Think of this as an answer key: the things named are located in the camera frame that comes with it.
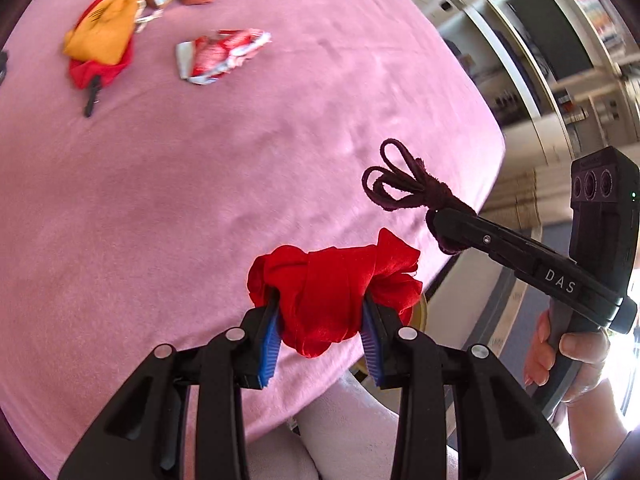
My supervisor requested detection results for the person's right forearm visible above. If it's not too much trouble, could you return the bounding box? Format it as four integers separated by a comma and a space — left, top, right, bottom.
552, 380, 632, 463

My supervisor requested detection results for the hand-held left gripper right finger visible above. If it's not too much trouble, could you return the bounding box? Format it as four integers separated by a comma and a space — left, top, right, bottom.
361, 294, 576, 480

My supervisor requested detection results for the red and white wrapper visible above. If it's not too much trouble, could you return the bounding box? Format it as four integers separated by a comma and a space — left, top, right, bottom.
176, 29, 272, 86

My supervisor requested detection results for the person's leg in pale trousers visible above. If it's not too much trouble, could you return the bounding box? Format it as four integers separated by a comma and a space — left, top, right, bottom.
245, 375, 461, 480

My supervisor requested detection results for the red satin cloth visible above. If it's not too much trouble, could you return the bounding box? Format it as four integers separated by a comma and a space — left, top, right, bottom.
246, 228, 424, 359

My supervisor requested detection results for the white shelf unit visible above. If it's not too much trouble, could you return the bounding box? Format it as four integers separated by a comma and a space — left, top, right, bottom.
435, 0, 640, 173

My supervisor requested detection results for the dark maroon cord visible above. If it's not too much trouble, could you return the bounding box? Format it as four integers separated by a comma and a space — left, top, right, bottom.
361, 139, 477, 256

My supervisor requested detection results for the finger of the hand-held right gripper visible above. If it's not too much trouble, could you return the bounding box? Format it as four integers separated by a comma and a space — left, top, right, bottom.
427, 208, 626, 330

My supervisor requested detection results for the red pouch with black strap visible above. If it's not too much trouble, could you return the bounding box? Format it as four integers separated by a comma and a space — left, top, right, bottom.
68, 35, 135, 119

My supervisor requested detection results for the dark screen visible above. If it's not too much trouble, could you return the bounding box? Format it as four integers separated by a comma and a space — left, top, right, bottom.
507, 0, 596, 82

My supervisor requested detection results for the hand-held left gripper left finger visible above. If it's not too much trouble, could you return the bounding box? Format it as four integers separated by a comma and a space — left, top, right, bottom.
57, 297, 281, 480

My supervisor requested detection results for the pink blanket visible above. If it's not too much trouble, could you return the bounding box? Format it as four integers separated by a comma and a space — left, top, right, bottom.
0, 0, 506, 467

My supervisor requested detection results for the yellow cloth pouch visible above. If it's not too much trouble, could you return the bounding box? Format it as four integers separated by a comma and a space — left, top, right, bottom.
62, 0, 144, 66

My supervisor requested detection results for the person's right hand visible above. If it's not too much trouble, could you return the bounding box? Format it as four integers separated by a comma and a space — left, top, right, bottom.
523, 309, 612, 407

